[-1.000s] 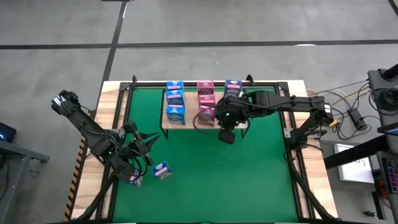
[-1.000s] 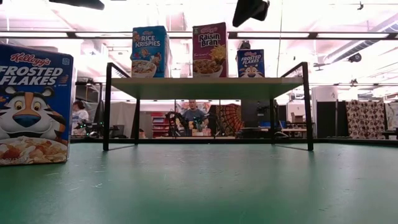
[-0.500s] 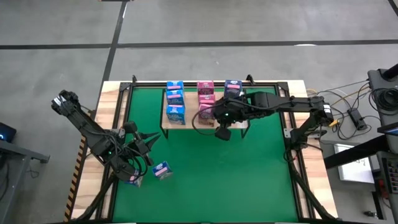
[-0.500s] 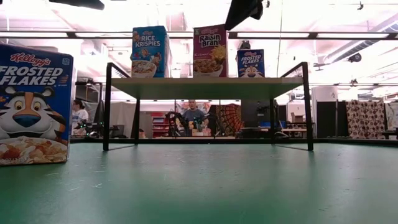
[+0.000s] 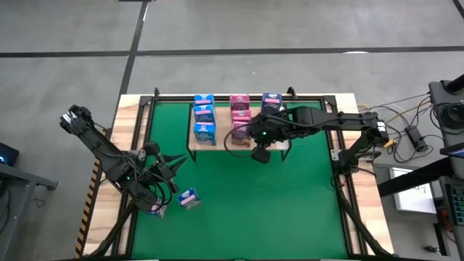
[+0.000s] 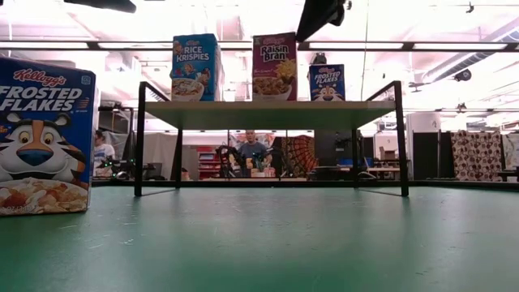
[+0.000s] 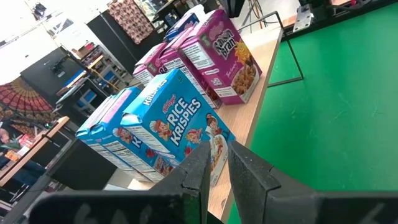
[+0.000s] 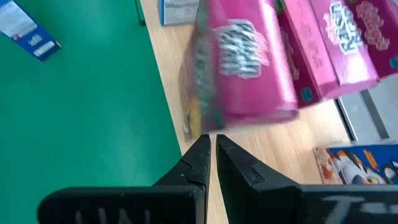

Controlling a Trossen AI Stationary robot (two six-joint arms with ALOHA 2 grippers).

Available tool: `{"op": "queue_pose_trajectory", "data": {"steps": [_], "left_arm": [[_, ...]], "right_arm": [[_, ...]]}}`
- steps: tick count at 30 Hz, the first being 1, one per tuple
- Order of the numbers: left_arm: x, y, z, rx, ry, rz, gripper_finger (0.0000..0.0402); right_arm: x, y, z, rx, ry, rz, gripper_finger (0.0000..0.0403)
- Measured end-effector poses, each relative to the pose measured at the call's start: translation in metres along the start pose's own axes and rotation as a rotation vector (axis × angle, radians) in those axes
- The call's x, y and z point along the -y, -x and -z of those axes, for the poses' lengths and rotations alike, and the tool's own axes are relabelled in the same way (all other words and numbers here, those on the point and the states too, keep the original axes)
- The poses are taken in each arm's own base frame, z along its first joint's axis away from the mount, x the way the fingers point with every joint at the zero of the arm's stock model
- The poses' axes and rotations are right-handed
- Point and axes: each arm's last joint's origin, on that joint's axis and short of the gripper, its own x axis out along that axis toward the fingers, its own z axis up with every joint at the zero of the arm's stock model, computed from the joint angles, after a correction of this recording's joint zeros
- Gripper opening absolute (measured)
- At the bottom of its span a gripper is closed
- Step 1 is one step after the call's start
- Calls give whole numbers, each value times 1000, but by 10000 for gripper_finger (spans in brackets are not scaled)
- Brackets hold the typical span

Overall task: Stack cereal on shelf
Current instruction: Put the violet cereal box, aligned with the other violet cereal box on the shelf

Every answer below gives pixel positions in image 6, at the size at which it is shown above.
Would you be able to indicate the black table rig frame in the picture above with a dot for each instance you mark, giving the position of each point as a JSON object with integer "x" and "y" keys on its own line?
{"x": 446, "y": 184}

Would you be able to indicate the orange patterned hanging cloth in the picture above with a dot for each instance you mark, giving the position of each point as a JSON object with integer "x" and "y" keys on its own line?
{"x": 302, "y": 154}

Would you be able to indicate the cardboard box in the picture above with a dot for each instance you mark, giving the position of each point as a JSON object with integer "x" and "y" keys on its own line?
{"x": 387, "y": 153}

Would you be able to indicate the black ceiling dome fixture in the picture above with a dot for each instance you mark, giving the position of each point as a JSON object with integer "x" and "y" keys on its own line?
{"x": 462, "y": 75}

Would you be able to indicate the magenta Raisin Bran cereal box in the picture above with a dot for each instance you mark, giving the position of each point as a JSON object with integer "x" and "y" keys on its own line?
{"x": 275, "y": 65}

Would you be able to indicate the black overhead frame beam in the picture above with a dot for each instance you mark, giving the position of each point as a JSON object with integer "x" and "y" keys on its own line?
{"x": 407, "y": 45}

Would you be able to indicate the dark grey cabinet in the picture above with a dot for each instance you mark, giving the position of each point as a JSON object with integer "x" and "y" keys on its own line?
{"x": 328, "y": 146}

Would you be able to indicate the silver ceiling duct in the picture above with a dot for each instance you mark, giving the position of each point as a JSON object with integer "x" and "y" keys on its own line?
{"x": 478, "y": 52}

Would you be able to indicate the small black ceiling fixture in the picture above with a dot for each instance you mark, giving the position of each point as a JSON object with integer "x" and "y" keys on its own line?
{"x": 469, "y": 7}
{"x": 348, "y": 5}

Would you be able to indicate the wooden tray board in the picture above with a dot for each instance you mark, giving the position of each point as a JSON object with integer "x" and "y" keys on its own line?
{"x": 267, "y": 115}

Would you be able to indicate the blue Rice Krispies cereal box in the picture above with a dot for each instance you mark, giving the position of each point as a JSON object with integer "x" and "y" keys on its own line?
{"x": 194, "y": 61}

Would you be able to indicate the person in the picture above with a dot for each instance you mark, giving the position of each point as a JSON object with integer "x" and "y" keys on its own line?
{"x": 253, "y": 152}
{"x": 103, "y": 154}

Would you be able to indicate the green table mat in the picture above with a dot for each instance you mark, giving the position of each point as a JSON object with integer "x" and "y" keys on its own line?
{"x": 259, "y": 251}

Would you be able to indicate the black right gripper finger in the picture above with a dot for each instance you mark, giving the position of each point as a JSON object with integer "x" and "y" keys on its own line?
{"x": 314, "y": 16}

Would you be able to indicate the blue Frosted Flakes cereal box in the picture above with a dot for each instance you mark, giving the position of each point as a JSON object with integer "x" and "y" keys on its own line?
{"x": 44, "y": 121}
{"x": 327, "y": 83}

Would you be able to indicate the black overhead camera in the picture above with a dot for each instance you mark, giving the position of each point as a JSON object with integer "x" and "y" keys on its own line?
{"x": 319, "y": 59}

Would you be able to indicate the white cabinet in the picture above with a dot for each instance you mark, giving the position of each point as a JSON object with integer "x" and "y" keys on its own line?
{"x": 423, "y": 121}

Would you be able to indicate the red storage shelf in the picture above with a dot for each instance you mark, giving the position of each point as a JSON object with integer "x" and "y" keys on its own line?
{"x": 207, "y": 162}

